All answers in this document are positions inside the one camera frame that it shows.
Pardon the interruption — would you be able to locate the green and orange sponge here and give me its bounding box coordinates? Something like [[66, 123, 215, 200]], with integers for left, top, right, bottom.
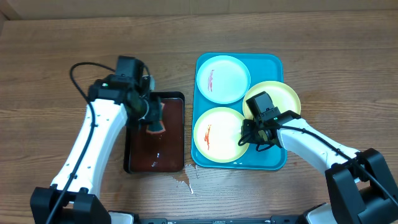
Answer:
[[146, 103, 165, 134]]

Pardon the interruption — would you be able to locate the yellow plate front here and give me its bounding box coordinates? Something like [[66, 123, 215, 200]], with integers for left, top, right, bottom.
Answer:
[[193, 107, 249, 163]]

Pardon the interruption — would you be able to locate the yellow plate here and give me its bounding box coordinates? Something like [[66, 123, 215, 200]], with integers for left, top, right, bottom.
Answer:
[[243, 81, 301, 119], [193, 107, 249, 163]]

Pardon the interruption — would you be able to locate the yellow plate back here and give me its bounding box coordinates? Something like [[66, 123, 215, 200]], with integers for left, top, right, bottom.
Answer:
[[243, 81, 301, 119]]

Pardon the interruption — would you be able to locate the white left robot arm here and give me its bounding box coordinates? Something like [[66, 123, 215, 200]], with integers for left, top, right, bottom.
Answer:
[[30, 73, 162, 224]]

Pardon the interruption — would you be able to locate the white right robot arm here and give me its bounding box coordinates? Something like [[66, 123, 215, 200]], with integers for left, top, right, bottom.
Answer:
[[238, 111, 397, 224]]

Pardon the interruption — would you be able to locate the black tray with brown water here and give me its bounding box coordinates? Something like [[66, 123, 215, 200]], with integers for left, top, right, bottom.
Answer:
[[123, 91, 185, 174]]

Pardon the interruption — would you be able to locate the teal plastic tray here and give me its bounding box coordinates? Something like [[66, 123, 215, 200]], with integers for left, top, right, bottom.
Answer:
[[191, 53, 287, 171]]

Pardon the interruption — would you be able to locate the light blue plate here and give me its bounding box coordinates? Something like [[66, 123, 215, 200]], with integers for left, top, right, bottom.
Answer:
[[196, 55, 251, 105]]

